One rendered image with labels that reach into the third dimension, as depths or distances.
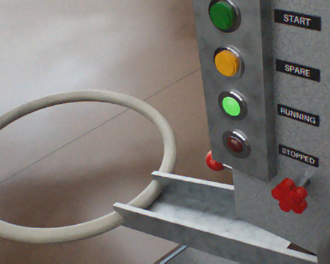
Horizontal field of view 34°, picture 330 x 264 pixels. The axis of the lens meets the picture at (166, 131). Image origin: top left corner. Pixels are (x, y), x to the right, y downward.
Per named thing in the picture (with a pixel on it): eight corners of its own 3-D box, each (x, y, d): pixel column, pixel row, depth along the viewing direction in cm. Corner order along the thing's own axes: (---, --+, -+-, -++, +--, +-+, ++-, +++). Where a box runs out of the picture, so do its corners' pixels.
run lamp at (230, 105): (246, 114, 57) (245, 95, 56) (238, 121, 57) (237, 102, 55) (227, 108, 59) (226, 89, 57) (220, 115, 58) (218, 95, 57)
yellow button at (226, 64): (242, 75, 54) (240, 51, 53) (236, 80, 54) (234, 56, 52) (221, 69, 56) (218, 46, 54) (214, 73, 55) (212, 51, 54)
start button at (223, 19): (238, 28, 51) (236, 2, 50) (232, 32, 51) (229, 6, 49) (216, 23, 53) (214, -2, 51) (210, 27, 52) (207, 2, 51)
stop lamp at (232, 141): (249, 152, 60) (247, 135, 59) (242, 159, 60) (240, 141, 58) (232, 146, 62) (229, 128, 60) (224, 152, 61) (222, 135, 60)
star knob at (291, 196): (322, 196, 59) (322, 169, 56) (301, 221, 56) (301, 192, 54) (291, 184, 61) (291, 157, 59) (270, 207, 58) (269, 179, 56)
